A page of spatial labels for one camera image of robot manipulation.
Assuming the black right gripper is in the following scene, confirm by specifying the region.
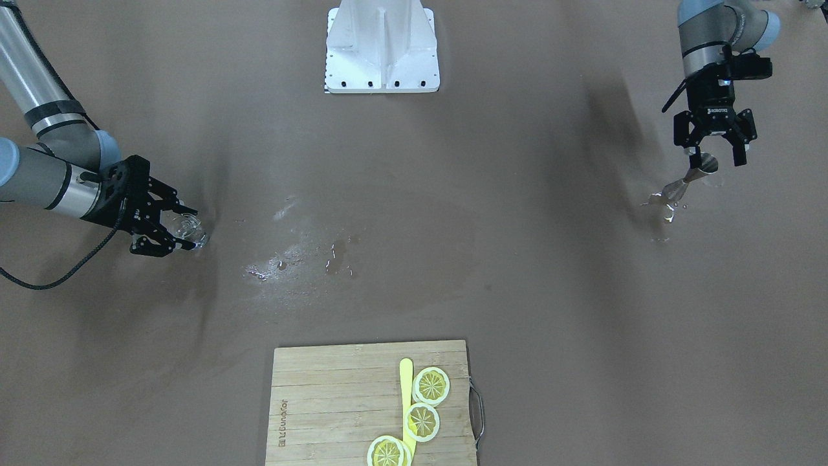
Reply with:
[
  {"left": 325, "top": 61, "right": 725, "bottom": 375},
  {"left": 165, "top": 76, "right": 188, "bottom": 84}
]
[{"left": 81, "top": 155, "right": 198, "bottom": 258}]

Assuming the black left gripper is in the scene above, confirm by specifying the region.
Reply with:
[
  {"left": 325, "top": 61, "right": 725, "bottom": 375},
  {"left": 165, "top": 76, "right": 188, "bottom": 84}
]
[{"left": 672, "top": 61, "right": 757, "bottom": 169}]

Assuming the clear glass measuring cup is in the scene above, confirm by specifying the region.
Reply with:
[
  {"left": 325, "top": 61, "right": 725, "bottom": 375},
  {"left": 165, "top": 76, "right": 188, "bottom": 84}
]
[{"left": 165, "top": 212, "right": 209, "bottom": 250}]

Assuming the steel double jigger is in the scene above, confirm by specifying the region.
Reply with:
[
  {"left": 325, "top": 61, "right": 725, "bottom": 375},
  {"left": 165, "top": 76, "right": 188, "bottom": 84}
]
[{"left": 660, "top": 151, "right": 719, "bottom": 203}]

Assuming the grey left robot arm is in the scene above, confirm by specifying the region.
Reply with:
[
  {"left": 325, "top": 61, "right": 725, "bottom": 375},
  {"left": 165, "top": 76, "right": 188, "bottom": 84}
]
[{"left": 662, "top": 1, "right": 781, "bottom": 171}]

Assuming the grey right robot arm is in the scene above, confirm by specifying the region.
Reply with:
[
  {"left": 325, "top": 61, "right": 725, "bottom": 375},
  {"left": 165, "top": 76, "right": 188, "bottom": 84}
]
[{"left": 1, "top": 1, "right": 201, "bottom": 257}]

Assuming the bamboo cutting board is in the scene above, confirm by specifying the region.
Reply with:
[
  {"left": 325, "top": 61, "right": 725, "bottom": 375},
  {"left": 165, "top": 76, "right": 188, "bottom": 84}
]
[{"left": 264, "top": 340, "right": 478, "bottom": 465}]

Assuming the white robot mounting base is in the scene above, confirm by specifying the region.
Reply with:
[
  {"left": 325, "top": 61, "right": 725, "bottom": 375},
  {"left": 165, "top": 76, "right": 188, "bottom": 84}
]
[{"left": 323, "top": 1, "right": 441, "bottom": 94}]

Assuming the yellow plastic knife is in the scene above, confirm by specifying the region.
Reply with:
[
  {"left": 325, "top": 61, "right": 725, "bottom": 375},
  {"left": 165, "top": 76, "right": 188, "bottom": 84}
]
[{"left": 398, "top": 358, "right": 417, "bottom": 465}]

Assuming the lemon slice far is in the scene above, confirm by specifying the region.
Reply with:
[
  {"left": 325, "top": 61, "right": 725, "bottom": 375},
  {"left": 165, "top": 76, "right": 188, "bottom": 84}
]
[{"left": 412, "top": 366, "right": 452, "bottom": 407}]

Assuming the lemon slice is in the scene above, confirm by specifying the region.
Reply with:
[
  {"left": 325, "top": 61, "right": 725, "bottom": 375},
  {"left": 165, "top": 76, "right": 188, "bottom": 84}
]
[
  {"left": 403, "top": 403, "right": 441, "bottom": 443},
  {"left": 412, "top": 366, "right": 452, "bottom": 407},
  {"left": 365, "top": 436, "right": 412, "bottom": 466}
]

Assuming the lemon slice near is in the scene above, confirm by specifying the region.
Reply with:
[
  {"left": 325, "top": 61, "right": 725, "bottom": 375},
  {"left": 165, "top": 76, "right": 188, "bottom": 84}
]
[{"left": 365, "top": 436, "right": 412, "bottom": 466}]

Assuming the lemon slice middle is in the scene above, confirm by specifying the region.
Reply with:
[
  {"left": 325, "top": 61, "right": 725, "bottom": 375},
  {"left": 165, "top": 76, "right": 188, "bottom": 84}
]
[{"left": 403, "top": 403, "right": 441, "bottom": 443}]

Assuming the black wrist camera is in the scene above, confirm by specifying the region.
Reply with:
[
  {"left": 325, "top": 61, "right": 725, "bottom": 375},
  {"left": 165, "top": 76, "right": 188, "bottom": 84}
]
[{"left": 728, "top": 52, "right": 774, "bottom": 82}]

